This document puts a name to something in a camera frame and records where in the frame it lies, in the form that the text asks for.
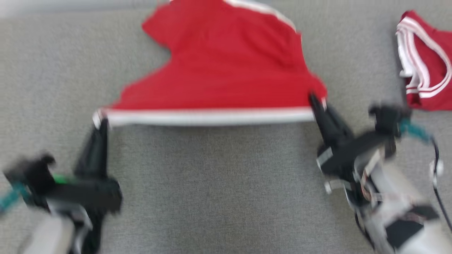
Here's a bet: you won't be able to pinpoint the red Bulls basketball jersey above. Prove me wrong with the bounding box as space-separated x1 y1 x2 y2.
395 11 452 111

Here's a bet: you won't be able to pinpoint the black right cable teal plug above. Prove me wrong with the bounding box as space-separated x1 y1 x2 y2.
400 118 452 235

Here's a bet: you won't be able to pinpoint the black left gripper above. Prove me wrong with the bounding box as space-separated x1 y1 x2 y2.
48 119 122 216

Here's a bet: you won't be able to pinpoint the red shorts with white band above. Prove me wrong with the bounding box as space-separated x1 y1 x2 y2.
93 0 327 127

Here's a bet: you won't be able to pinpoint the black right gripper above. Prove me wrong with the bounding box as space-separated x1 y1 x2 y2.
310 93 396 177

